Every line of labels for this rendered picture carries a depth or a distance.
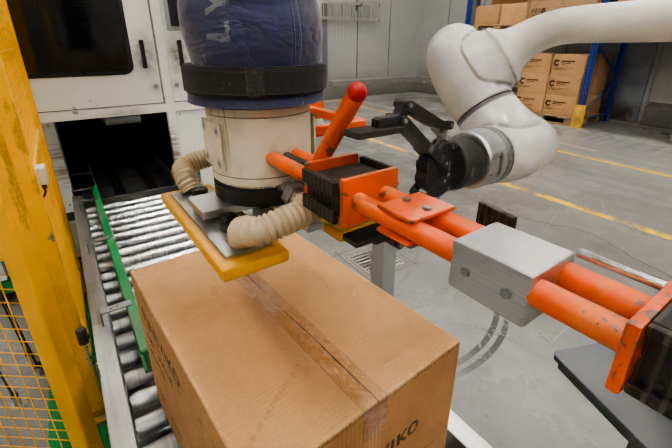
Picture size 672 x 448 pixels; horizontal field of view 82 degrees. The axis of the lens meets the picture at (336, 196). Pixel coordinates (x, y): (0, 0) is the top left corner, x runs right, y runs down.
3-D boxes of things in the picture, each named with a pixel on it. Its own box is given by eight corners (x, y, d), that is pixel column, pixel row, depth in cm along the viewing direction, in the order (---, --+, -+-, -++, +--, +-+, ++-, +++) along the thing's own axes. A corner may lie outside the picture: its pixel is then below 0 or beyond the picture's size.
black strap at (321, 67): (167, 86, 66) (163, 61, 64) (288, 79, 78) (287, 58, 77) (213, 103, 49) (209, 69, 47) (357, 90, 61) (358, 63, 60)
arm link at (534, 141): (479, 198, 64) (441, 132, 68) (530, 180, 73) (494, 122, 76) (533, 167, 56) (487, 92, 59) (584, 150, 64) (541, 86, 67)
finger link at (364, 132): (404, 132, 47) (404, 126, 47) (358, 140, 43) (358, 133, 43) (387, 128, 49) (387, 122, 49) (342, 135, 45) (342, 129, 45)
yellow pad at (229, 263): (161, 202, 77) (157, 178, 75) (211, 191, 82) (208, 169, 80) (223, 284, 51) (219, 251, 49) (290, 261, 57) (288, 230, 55)
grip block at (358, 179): (299, 207, 50) (297, 163, 48) (358, 191, 55) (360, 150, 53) (337, 231, 43) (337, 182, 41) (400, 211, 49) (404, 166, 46)
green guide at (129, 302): (79, 201, 228) (75, 187, 225) (99, 198, 234) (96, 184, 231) (116, 387, 106) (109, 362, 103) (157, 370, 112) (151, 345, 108)
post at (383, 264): (363, 417, 159) (372, 189, 122) (376, 409, 163) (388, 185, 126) (374, 430, 154) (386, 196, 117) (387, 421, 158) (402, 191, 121)
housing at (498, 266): (444, 285, 34) (449, 239, 32) (491, 261, 37) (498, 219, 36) (519, 331, 28) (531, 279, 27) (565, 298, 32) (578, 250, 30)
